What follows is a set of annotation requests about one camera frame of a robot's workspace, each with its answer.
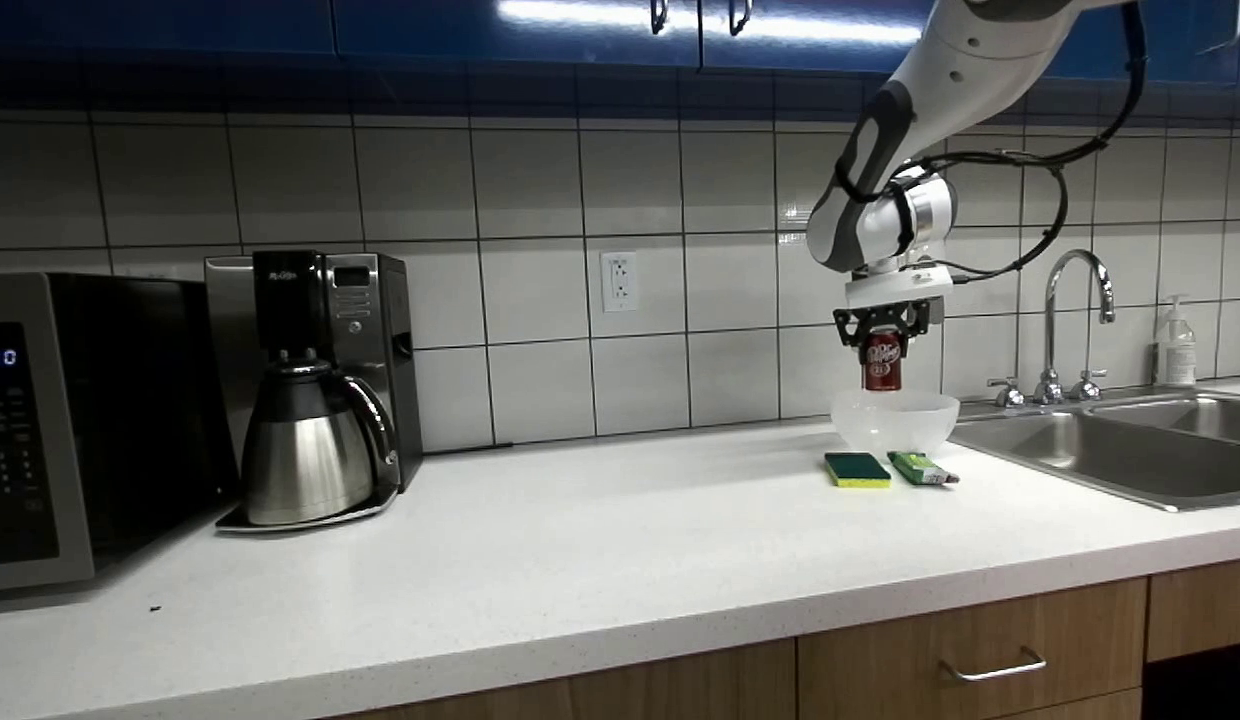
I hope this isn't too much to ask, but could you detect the green snack bar wrapper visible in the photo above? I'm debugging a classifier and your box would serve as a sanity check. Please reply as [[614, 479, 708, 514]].
[[889, 448, 963, 491]]

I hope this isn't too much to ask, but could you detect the narrow wooden drawer front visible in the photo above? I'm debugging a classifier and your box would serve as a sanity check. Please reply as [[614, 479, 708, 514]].
[[1143, 555, 1240, 667]]

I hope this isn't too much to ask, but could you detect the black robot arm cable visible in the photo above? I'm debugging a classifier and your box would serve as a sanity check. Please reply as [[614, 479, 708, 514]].
[[910, 0, 1147, 292]]

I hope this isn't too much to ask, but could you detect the blue upper cabinet door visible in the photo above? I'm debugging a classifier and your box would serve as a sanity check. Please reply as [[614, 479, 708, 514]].
[[0, 0, 703, 118], [697, 0, 1240, 128]]

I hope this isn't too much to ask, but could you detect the white translucent bowl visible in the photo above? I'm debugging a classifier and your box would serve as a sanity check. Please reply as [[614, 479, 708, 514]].
[[827, 386, 963, 455]]

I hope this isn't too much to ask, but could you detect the red soda can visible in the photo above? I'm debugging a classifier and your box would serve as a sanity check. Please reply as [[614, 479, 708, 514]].
[[856, 323, 906, 395]]

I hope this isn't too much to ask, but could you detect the white wall outlet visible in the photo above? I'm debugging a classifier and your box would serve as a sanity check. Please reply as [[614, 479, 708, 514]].
[[601, 247, 646, 321]]

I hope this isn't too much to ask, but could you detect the black and silver microwave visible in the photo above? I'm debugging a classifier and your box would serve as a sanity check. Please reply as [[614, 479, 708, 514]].
[[0, 267, 239, 600]]

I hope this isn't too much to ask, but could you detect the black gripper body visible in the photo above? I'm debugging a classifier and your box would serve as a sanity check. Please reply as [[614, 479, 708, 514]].
[[832, 301, 941, 351]]

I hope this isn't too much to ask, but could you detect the stainless steel sink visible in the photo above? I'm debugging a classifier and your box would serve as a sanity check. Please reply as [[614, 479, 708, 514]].
[[948, 386, 1240, 514]]

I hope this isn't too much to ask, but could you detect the steel coffee carafe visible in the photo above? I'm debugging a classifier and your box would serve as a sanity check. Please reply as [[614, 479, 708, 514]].
[[235, 359, 405, 532]]

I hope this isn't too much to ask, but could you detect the black coffee maker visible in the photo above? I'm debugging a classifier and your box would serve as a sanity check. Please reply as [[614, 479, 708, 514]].
[[199, 247, 426, 538]]

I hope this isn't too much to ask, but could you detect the chrome faucet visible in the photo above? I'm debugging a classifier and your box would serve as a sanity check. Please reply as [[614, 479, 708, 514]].
[[989, 244, 1121, 411]]

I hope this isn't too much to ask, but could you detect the silver drawer handle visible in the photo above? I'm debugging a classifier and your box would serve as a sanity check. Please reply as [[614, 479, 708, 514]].
[[935, 645, 1050, 686]]

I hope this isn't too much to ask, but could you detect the green and yellow sponge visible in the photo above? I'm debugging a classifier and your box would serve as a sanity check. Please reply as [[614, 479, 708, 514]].
[[819, 448, 898, 491]]

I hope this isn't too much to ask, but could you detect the clear soap bottle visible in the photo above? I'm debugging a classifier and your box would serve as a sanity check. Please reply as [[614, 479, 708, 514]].
[[1147, 292, 1202, 395]]

